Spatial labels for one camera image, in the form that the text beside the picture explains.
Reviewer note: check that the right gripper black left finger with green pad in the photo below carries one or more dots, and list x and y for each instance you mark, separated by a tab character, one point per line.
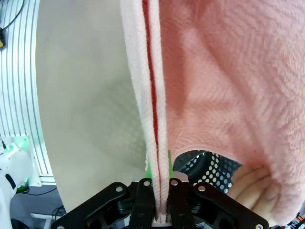
133	202

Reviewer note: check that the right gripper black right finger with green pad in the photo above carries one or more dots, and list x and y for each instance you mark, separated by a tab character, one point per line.
188	205

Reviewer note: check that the black perforated plastic basket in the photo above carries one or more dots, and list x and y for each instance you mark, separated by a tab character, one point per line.
212	169

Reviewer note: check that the pink fleece towel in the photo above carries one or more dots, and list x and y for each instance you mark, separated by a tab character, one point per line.
226	83

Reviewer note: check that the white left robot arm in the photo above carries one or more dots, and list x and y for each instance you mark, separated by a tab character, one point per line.
14	164

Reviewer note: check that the person left hand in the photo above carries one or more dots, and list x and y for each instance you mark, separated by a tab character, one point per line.
252	193

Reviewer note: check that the yellow emergency stop box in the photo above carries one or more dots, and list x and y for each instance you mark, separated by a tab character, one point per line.
2	39

